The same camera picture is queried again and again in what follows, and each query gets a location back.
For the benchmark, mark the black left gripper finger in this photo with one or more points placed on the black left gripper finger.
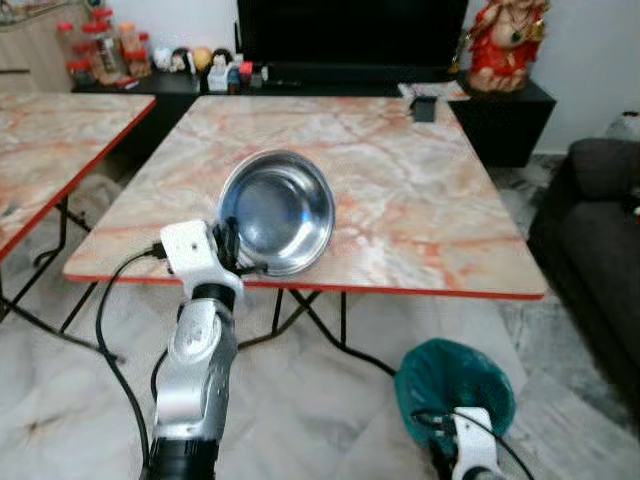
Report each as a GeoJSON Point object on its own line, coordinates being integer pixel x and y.
{"type": "Point", "coordinates": [254, 268]}

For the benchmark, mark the stainless steel bowl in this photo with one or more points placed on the stainless steel bowl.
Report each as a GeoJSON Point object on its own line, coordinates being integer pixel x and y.
{"type": "Point", "coordinates": [285, 205]}

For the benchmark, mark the bin with green bag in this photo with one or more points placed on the bin with green bag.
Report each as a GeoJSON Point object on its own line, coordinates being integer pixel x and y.
{"type": "Point", "coordinates": [450, 375]}

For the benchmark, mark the marble folding table red edge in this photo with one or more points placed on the marble folding table red edge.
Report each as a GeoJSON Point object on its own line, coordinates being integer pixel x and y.
{"type": "Point", "coordinates": [50, 140]}
{"type": "Point", "coordinates": [400, 200]}

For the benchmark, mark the black haired doll figurine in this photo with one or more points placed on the black haired doll figurine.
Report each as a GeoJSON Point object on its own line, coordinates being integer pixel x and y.
{"type": "Point", "coordinates": [221, 65]}

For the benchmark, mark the yellow round figurine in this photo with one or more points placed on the yellow round figurine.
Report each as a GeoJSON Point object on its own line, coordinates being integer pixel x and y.
{"type": "Point", "coordinates": [202, 58]}

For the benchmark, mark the white small figurine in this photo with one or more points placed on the white small figurine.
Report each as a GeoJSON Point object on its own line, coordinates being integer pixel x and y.
{"type": "Point", "coordinates": [162, 60]}

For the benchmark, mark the dark grey sofa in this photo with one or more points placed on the dark grey sofa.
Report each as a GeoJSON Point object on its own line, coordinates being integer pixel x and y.
{"type": "Point", "coordinates": [590, 250]}

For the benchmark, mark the small black box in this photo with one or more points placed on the small black box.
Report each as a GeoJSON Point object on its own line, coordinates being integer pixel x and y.
{"type": "Point", "coordinates": [424, 110]}

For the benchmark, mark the tall red lid plastic jar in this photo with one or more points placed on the tall red lid plastic jar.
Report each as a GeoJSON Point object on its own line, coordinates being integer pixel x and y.
{"type": "Point", "coordinates": [103, 50]}

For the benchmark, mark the black flat television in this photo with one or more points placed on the black flat television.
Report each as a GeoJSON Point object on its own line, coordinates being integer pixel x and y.
{"type": "Point", "coordinates": [350, 35]}

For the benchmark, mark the printed paper sheet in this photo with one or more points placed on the printed paper sheet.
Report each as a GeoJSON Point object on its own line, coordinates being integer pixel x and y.
{"type": "Point", "coordinates": [450, 90]}

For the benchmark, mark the light wooden cabinet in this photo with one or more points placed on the light wooden cabinet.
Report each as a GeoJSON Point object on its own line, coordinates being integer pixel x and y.
{"type": "Point", "coordinates": [25, 50]}

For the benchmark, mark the red Ganesha statue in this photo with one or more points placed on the red Ganesha statue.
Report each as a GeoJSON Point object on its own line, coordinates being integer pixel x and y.
{"type": "Point", "coordinates": [503, 55]}

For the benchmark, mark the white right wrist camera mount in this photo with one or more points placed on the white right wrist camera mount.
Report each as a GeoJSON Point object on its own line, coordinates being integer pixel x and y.
{"type": "Point", "coordinates": [475, 445]}

